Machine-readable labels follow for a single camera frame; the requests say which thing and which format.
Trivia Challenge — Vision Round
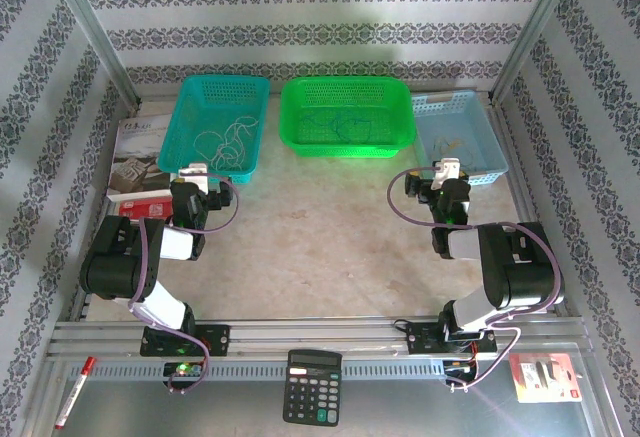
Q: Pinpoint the thin yellow cable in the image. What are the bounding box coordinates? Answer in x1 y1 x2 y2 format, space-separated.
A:
447 136 477 168
430 134 464 164

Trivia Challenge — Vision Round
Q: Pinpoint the cable bundle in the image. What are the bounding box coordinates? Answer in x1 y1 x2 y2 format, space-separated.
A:
192 114 262 172

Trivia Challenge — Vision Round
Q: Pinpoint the red flat box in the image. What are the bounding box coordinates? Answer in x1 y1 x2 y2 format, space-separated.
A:
117 195 180 221

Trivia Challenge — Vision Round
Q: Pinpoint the light blue plastic basket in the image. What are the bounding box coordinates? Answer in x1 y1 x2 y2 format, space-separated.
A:
410 89 510 187

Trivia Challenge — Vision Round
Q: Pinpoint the white grey book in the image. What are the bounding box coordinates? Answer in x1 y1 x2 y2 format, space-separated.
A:
105 114 176 203

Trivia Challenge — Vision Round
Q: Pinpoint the teal plastic basket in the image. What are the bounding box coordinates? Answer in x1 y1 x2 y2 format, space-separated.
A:
156 74 272 186

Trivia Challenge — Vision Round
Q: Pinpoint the green plastic basket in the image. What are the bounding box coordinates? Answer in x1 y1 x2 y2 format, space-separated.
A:
278 75 417 160

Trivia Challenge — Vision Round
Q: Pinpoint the small controller board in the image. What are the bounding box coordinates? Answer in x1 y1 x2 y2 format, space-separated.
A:
163 360 204 379
443 359 477 377

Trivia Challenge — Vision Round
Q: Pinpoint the red flash drive package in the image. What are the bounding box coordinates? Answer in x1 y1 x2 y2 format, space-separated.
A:
508 352 584 404

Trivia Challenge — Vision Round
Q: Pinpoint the red marker pen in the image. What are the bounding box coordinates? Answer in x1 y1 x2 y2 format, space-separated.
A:
53 355 97 431

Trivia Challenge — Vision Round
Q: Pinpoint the black calculator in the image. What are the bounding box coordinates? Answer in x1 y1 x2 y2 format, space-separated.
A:
282 349 344 427

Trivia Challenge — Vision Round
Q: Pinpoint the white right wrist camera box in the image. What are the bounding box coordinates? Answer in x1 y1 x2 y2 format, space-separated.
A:
431 157 462 189

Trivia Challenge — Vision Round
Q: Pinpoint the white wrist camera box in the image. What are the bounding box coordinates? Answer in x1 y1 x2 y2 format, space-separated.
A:
177 161 211 192
431 157 462 189

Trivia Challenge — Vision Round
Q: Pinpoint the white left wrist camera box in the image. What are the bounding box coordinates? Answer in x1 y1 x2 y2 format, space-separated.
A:
177 161 211 192

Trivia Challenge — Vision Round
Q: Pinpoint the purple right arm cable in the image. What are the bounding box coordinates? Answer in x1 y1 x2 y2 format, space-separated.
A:
388 166 565 393

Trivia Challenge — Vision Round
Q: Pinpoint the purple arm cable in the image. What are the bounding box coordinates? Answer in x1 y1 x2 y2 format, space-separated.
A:
127 172 241 394
388 166 565 393

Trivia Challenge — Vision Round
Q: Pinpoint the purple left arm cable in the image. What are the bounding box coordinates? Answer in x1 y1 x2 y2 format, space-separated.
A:
127 172 241 394

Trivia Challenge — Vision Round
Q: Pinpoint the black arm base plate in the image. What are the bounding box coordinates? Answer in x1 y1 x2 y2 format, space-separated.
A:
139 324 232 358
403 321 499 357

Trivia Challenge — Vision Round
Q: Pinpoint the aluminium frame post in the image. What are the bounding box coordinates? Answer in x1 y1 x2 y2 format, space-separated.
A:
42 0 141 111
489 0 584 103

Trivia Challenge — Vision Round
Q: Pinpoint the aluminium mounting rail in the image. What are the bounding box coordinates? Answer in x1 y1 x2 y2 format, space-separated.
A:
47 317 594 358

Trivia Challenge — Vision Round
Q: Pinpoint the grey slotted cable duct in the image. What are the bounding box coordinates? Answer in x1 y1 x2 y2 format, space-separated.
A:
84 359 451 382

